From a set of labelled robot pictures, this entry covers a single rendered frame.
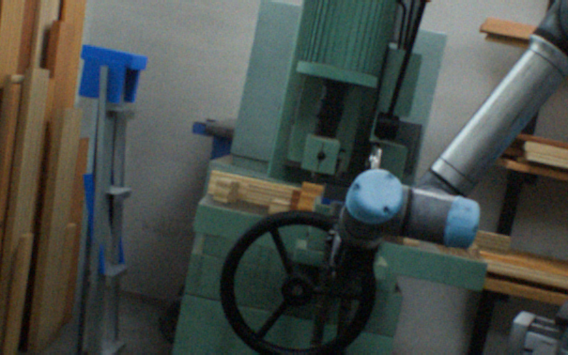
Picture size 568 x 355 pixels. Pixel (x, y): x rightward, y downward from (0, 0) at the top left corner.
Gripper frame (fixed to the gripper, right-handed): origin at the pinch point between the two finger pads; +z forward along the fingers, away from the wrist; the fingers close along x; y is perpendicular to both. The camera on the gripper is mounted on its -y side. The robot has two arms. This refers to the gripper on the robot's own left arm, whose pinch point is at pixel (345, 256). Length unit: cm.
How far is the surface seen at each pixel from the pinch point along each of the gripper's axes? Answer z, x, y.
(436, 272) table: 22.3, 20.3, -8.6
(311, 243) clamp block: 12.9, -6.0, -5.8
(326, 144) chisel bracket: 22.1, -6.5, -32.0
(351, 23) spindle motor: 6, -7, -53
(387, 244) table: 20.5, 9.4, -11.8
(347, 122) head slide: 31, -2, -43
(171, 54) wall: 229, -79, -165
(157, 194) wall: 262, -73, -107
